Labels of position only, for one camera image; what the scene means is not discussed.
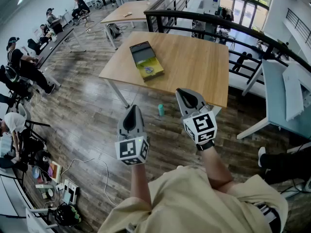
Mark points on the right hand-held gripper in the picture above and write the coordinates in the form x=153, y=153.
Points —
x=200, y=127

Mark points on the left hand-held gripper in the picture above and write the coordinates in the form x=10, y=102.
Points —
x=131, y=150

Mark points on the yellow box with dark lid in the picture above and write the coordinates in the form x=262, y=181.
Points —
x=145, y=59

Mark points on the person's right forearm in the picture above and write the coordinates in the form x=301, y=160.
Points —
x=215, y=166

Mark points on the person's left forearm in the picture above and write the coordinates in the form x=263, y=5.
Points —
x=139, y=186

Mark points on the white flat box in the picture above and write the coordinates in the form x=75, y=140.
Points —
x=70, y=192

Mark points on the teal bottle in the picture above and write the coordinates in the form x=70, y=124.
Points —
x=161, y=110

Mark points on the square wooden table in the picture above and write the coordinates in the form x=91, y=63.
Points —
x=194, y=64

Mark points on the black wrist watch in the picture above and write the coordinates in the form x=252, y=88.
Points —
x=205, y=145

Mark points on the white table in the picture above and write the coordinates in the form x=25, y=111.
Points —
x=273, y=98

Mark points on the black metal railing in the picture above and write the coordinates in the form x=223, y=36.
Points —
x=218, y=18

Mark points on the grey backpack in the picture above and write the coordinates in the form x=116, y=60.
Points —
x=113, y=30

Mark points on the person's beige shirt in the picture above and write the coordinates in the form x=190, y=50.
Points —
x=189, y=203

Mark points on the white foam boards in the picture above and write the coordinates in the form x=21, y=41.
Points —
x=295, y=91

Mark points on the glass entrance door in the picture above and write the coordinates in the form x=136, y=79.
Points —
x=245, y=12

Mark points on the dark long table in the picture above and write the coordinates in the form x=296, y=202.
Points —
x=56, y=46

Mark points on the black helmet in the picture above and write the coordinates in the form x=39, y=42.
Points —
x=66, y=215

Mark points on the long wooden table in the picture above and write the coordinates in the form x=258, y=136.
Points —
x=128, y=10

